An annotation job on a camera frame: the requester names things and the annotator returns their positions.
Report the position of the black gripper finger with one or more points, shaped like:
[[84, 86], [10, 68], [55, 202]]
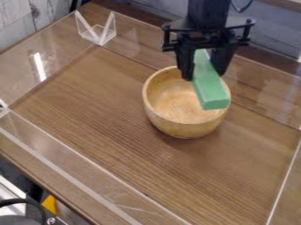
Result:
[[185, 60], [221, 56]]

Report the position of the yellow label on device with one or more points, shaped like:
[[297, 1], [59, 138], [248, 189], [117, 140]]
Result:
[[50, 204]]

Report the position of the clear acrylic corner bracket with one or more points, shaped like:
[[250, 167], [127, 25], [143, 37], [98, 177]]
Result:
[[99, 34]]

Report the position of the green rectangular block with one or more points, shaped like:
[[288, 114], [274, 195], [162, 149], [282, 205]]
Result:
[[208, 83]]

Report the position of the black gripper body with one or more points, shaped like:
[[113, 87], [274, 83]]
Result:
[[182, 31]]

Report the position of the light brown wooden bowl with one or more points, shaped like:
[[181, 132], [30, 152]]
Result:
[[173, 107]]

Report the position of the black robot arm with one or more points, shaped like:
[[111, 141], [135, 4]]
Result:
[[210, 14]]

